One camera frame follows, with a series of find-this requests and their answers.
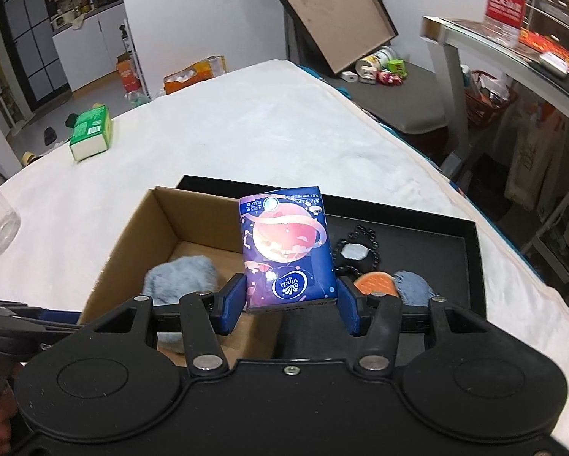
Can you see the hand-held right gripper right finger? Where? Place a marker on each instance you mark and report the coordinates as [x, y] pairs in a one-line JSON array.
[[353, 308]]

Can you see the grey-blue fluffy plush toy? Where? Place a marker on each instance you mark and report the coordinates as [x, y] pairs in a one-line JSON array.
[[180, 278]]

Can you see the orange carton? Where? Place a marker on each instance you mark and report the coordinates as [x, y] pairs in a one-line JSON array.
[[128, 76]]

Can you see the orange snack bag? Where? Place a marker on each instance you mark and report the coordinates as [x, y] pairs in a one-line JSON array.
[[194, 76]]

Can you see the green toy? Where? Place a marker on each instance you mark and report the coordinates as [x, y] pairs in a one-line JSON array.
[[396, 66]]

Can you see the black slipper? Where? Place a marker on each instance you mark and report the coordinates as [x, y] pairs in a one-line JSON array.
[[71, 120], [50, 136]]

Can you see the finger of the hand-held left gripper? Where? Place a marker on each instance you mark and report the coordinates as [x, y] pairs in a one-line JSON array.
[[51, 325]]

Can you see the dark grey low platform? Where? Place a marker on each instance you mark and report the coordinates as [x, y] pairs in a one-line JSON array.
[[408, 104]]

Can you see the white charger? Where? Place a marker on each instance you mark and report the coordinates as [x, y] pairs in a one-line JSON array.
[[349, 76]]

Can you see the red printed paper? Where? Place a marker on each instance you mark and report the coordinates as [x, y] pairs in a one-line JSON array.
[[536, 40]]

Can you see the blue snack packet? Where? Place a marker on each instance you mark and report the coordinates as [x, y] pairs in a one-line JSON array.
[[284, 247]]

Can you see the brown board with black frame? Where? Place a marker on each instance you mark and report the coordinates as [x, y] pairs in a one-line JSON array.
[[332, 14]]

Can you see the red basket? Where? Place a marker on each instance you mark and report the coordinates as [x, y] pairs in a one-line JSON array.
[[491, 104]]

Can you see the white cabinet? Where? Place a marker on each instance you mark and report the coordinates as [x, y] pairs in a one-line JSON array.
[[89, 47]]

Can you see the brown cardboard box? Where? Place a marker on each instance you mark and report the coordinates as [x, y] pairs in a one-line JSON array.
[[137, 247]]

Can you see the glass top desk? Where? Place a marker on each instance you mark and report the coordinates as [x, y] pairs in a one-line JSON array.
[[484, 40]]

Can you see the cream tote bag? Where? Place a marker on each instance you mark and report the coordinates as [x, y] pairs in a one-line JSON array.
[[533, 156]]

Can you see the tape roll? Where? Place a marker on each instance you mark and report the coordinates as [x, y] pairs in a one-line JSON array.
[[28, 157]]

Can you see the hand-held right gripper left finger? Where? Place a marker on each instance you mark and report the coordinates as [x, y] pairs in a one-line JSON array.
[[232, 304]]

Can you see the green tissue pack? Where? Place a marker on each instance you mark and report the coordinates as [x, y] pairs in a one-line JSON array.
[[92, 128]]

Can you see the white can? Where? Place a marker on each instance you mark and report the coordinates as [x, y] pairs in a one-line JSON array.
[[377, 59]]

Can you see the black framed glass door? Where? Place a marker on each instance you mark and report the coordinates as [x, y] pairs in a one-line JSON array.
[[27, 33]]

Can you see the black beaded round ornament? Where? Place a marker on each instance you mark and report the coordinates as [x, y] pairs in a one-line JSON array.
[[355, 251]]

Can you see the burger plush toy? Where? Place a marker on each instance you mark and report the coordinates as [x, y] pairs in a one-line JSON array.
[[377, 285]]

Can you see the red label water bottle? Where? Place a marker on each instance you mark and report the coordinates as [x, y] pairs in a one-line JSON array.
[[505, 4]]

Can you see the black shallow tray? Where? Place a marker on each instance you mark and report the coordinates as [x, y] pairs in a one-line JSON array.
[[431, 256]]

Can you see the red toy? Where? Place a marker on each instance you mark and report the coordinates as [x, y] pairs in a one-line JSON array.
[[389, 78]]

